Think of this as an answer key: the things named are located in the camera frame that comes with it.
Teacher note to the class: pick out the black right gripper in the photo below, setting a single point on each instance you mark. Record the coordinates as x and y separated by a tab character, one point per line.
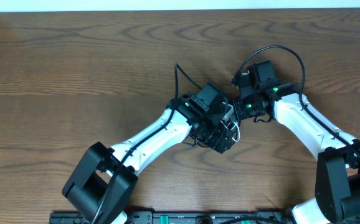
243	116

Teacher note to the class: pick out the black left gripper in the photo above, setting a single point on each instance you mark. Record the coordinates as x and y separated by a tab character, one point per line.
223	142

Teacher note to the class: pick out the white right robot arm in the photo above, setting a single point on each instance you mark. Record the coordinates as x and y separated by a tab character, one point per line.
337	184

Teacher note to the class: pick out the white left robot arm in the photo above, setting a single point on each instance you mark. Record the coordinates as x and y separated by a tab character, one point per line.
101	185

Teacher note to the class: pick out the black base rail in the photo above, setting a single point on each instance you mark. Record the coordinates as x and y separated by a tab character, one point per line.
148	217

